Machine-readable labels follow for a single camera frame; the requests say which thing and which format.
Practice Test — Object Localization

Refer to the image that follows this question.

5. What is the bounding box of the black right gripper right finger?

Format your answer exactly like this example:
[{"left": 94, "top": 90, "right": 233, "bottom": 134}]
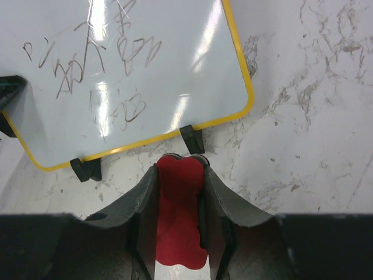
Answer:
[{"left": 201, "top": 167, "right": 288, "bottom": 279}]

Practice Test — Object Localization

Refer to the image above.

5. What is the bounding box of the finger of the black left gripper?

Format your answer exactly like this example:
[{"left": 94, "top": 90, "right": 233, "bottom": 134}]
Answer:
[{"left": 1, "top": 75, "right": 27, "bottom": 138}]

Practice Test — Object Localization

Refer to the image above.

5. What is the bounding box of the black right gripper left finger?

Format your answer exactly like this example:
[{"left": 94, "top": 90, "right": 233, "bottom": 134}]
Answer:
[{"left": 85, "top": 165, "right": 159, "bottom": 279}]

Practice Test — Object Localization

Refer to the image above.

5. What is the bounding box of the red heart-shaped eraser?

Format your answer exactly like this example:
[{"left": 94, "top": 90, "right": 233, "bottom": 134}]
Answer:
[{"left": 156, "top": 155, "right": 207, "bottom": 270}]

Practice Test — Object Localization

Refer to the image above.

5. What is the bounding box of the yellow-framed small whiteboard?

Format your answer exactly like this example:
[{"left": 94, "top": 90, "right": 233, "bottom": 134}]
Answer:
[{"left": 1, "top": 1, "right": 254, "bottom": 171}]

